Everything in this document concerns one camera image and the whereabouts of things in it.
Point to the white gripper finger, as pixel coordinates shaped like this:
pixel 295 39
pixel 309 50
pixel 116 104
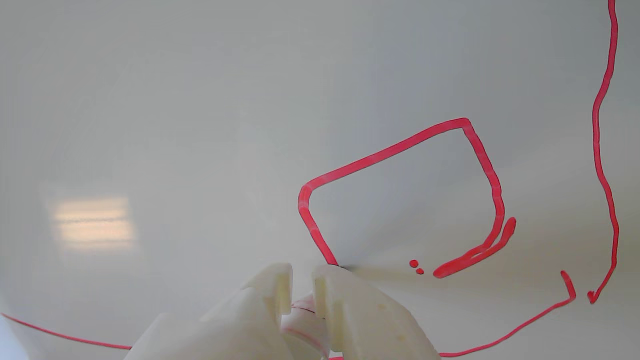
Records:
pixel 370 330
pixel 240 325

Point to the red whiteboard marker pen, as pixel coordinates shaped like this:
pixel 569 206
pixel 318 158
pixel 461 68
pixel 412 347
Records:
pixel 302 330

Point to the white whiteboard with metal frame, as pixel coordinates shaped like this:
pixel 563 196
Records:
pixel 200 125

